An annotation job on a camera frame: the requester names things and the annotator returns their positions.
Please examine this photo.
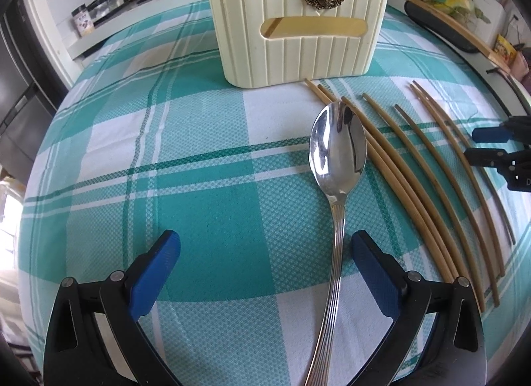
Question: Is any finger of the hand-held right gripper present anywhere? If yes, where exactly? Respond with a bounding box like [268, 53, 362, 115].
[464, 147, 531, 174]
[472, 116, 531, 143]

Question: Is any yellow snack packet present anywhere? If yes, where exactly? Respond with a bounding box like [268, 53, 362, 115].
[493, 34, 517, 64]

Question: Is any teal plaid tablecloth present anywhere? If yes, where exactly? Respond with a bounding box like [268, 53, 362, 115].
[21, 0, 531, 386]

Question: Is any black elongated case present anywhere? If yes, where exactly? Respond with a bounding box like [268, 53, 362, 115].
[404, 0, 492, 54]

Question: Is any bunch of bamboo chopsticks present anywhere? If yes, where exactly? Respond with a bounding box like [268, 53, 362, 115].
[305, 78, 517, 313]

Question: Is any cream ribbed utensil holder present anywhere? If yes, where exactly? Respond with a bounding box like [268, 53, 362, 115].
[201, 0, 393, 89]

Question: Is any white knife block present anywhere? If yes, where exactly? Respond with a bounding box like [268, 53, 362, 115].
[471, 0, 509, 44]

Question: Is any clear spice jar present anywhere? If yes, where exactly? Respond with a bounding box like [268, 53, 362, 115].
[87, 0, 121, 24]

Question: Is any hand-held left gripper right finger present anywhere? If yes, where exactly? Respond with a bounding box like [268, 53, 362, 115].
[351, 230, 488, 386]

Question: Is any labelled spice jar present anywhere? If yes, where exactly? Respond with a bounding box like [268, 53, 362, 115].
[70, 3, 95, 37]

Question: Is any grey refrigerator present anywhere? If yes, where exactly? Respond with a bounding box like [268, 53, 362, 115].
[0, 0, 59, 179]

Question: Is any silver metal spoon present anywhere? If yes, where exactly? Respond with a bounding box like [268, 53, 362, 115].
[305, 101, 368, 386]

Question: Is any wooden cutting board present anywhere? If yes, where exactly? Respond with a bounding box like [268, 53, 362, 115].
[409, 0, 511, 69]

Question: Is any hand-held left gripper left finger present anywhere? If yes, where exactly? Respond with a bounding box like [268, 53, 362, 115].
[43, 229, 182, 386]

